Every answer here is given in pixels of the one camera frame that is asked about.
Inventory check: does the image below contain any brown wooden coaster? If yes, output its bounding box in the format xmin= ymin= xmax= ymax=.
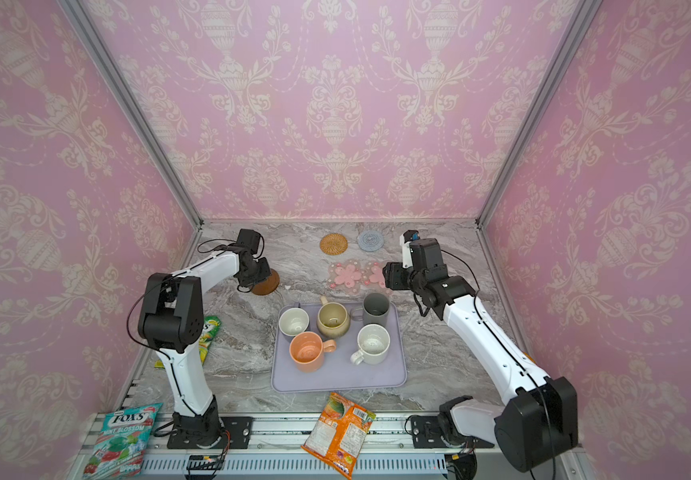
xmin=251 ymin=269 xmax=280 ymax=296

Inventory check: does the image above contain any pink flower coaster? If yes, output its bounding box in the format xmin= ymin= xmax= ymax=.
xmin=327 ymin=260 xmax=363 ymax=294
xmin=361 ymin=261 xmax=387 ymax=290

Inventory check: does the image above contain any blue woven coaster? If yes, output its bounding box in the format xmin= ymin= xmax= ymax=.
xmin=357 ymin=230 xmax=385 ymax=252

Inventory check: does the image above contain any woven rattan coaster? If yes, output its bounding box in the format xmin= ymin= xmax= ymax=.
xmin=319 ymin=233 xmax=349 ymax=256

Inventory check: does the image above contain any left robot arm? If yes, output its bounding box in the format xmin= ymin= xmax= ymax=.
xmin=137 ymin=229 xmax=271 ymax=450

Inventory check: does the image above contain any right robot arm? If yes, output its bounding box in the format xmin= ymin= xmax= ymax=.
xmin=383 ymin=230 xmax=579 ymax=472

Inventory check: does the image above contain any small lavender white cup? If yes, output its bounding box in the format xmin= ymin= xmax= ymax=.
xmin=278 ymin=307 xmax=310 ymax=338

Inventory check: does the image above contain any grey mug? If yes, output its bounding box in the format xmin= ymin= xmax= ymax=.
xmin=349 ymin=293 xmax=391 ymax=328

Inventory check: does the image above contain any white mug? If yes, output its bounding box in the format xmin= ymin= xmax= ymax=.
xmin=351 ymin=324 xmax=391 ymax=365

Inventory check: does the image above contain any green yellow Fox's candy bag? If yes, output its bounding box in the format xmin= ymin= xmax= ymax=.
xmin=148 ymin=316 xmax=221 ymax=362

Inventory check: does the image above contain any beige ceramic mug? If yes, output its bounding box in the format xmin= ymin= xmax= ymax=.
xmin=316 ymin=296 xmax=351 ymax=339

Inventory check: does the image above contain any orange pink mug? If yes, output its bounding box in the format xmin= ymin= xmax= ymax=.
xmin=289 ymin=331 xmax=336 ymax=373

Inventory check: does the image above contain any lavender silicone tray mat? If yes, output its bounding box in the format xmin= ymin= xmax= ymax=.
xmin=271 ymin=305 xmax=407 ymax=393

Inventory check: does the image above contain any orange snack bag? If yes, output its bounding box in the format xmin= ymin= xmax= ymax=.
xmin=301 ymin=392 xmax=377 ymax=479

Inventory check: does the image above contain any red green Fox's candy bag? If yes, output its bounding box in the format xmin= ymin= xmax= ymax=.
xmin=82 ymin=403 xmax=162 ymax=479

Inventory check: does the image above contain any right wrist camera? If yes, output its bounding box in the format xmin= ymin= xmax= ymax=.
xmin=401 ymin=230 xmax=419 ymax=269

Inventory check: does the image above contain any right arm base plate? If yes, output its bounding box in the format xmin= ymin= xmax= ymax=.
xmin=405 ymin=415 xmax=495 ymax=451

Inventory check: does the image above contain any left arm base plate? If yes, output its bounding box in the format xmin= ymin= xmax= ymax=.
xmin=166 ymin=416 xmax=253 ymax=450

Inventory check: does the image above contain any aluminium front rail frame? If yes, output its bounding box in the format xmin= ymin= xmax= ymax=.
xmin=68 ymin=410 xmax=587 ymax=480

